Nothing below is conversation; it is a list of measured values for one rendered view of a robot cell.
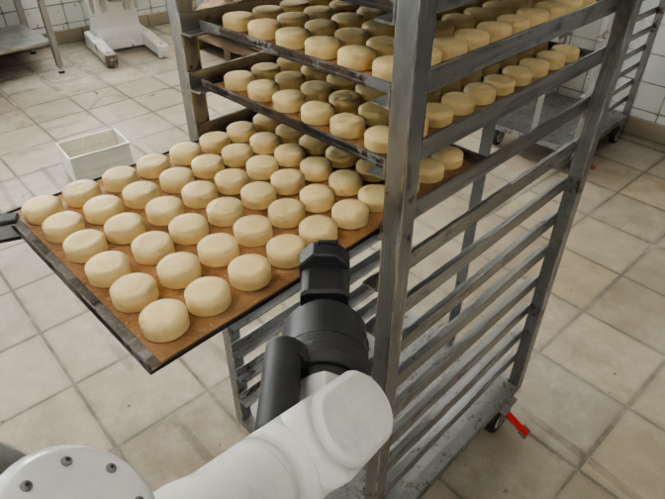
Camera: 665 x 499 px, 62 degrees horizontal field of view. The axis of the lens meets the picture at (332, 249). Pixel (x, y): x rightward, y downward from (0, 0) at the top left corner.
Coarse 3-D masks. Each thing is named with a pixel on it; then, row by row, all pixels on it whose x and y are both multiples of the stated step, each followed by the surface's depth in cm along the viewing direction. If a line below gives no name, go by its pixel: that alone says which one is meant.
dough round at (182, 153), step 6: (180, 144) 89; (186, 144) 89; (192, 144) 89; (174, 150) 87; (180, 150) 87; (186, 150) 87; (192, 150) 87; (198, 150) 88; (174, 156) 87; (180, 156) 86; (186, 156) 86; (192, 156) 87; (174, 162) 87; (180, 162) 87; (186, 162) 87
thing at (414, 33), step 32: (416, 0) 53; (416, 32) 54; (416, 64) 56; (416, 96) 59; (416, 128) 61; (416, 160) 64; (384, 192) 68; (416, 192) 68; (384, 224) 70; (384, 256) 73; (384, 288) 76; (384, 320) 79; (384, 352) 83; (384, 384) 87; (384, 448) 98; (384, 480) 106
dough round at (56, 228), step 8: (56, 216) 73; (64, 216) 73; (72, 216) 73; (80, 216) 73; (48, 224) 71; (56, 224) 71; (64, 224) 71; (72, 224) 71; (80, 224) 72; (48, 232) 70; (56, 232) 70; (64, 232) 70; (72, 232) 71; (48, 240) 71; (56, 240) 70; (64, 240) 71
